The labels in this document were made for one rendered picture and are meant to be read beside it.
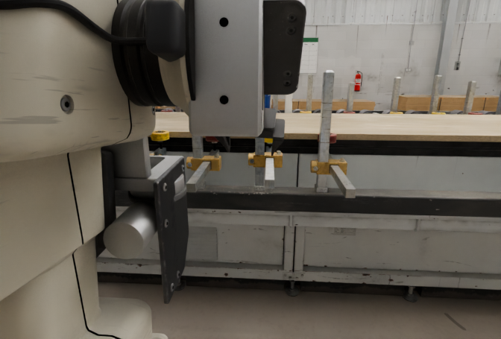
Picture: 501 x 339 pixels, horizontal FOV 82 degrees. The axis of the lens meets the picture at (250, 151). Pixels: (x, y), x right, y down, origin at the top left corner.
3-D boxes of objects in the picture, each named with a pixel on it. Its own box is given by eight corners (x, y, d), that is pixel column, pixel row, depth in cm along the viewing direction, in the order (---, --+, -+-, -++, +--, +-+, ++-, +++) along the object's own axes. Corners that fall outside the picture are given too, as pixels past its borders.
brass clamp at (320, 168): (347, 176, 112) (347, 163, 111) (312, 175, 113) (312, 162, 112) (343, 170, 118) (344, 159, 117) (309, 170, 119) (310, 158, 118)
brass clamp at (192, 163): (219, 171, 115) (218, 159, 114) (186, 170, 116) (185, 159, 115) (221, 167, 121) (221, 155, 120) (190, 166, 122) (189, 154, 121)
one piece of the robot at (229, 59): (260, 137, 20) (262, -41, 18) (188, 136, 20) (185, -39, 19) (263, 130, 29) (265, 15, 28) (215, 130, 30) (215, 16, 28)
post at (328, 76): (326, 194, 116) (335, 70, 104) (317, 194, 116) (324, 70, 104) (323, 190, 119) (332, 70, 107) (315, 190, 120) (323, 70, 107)
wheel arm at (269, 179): (274, 191, 90) (275, 178, 89) (264, 191, 91) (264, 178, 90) (273, 154, 132) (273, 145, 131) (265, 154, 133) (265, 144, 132)
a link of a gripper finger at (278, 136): (251, 141, 67) (251, 109, 61) (282, 144, 66) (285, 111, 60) (247, 162, 62) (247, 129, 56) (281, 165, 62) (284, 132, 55)
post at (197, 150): (203, 203, 121) (198, 86, 108) (195, 203, 121) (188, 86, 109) (205, 200, 124) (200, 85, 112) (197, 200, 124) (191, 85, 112)
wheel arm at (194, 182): (196, 194, 93) (195, 182, 91) (186, 194, 93) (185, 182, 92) (219, 157, 134) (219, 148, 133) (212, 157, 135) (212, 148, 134)
